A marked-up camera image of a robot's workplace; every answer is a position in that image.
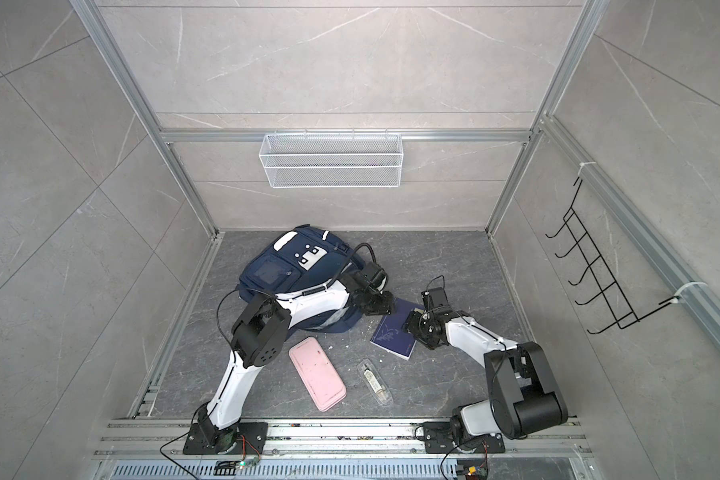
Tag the white wire mesh basket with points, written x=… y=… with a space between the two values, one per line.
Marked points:
x=332 y=160

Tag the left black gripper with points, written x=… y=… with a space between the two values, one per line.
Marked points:
x=388 y=308

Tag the black wire hook rack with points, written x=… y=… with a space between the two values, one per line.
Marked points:
x=597 y=269

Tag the pink pencil case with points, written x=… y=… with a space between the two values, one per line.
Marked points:
x=319 y=376

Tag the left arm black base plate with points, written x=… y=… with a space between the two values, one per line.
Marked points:
x=243 y=437

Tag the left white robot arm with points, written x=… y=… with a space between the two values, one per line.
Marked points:
x=259 y=333

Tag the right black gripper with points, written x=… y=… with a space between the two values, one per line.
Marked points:
x=411 y=324

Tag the navy blue student backpack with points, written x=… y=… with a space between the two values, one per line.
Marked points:
x=300 y=258

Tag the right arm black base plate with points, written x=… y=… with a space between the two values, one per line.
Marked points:
x=444 y=436

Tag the aluminium front rail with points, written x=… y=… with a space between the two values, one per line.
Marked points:
x=323 y=437

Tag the navy blue notebook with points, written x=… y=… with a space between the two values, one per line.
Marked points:
x=390 y=334

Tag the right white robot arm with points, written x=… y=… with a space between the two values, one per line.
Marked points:
x=523 y=394

